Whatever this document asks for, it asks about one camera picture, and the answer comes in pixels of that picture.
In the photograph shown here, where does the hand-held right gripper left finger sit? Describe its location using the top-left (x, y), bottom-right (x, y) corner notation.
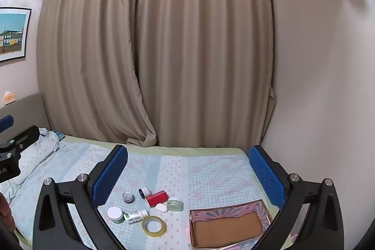
top-left (32, 144), bottom-right (129, 250)

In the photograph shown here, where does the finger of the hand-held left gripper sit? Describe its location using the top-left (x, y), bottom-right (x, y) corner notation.
top-left (0, 116), bottom-right (15, 134)
top-left (5, 125), bottom-right (40, 151)

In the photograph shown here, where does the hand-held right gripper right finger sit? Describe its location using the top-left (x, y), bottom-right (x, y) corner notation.
top-left (248, 145), bottom-right (345, 250)

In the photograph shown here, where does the green jar white lid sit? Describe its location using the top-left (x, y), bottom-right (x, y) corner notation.
top-left (107, 207), bottom-right (124, 223)

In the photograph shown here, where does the white pill bottle green label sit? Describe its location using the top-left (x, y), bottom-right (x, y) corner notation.
top-left (123, 210), bottom-right (150, 224)

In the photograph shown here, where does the red box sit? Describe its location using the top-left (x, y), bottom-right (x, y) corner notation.
top-left (146, 191), bottom-right (169, 208)

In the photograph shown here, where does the pink cardboard box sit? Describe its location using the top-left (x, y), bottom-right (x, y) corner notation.
top-left (187, 199), bottom-right (272, 249)

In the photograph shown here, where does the clear tape roll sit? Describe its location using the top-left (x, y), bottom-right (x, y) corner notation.
top-left (141, 216), bottom-right (167, 238)

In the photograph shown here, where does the green round tin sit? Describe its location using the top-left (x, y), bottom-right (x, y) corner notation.
top-left (166, 198), bottom-right (184, 212)

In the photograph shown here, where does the person's left forearm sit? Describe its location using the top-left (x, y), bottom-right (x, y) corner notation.
top-left (0, 193), bottom-right (16, 234)

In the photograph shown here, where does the crumpled light blue quilt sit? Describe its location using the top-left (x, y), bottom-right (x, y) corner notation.
top-left (0, 127), bottom-right (68, 205)

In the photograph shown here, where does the grey padded headboard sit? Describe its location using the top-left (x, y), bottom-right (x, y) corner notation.
top-left (0, 92), bottom-right (52, 141)

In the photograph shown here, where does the blue and pink printed blanket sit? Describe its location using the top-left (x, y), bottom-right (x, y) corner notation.
top-left (0, 139), bottom-right (293, 250)

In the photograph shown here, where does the light green mattress sheet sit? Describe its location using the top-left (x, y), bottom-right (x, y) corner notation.
top-left (61, 134), bottom-right (298, 250)

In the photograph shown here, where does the beige striped curtain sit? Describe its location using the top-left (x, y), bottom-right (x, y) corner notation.
top-left (136, 0), bottom-right (276, 149)
top-left (37, 0), bottom-right (157, 147)

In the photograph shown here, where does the framed wall picture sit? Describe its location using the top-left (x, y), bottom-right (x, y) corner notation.
top-left (0, 7), bottom-right (32, 63)

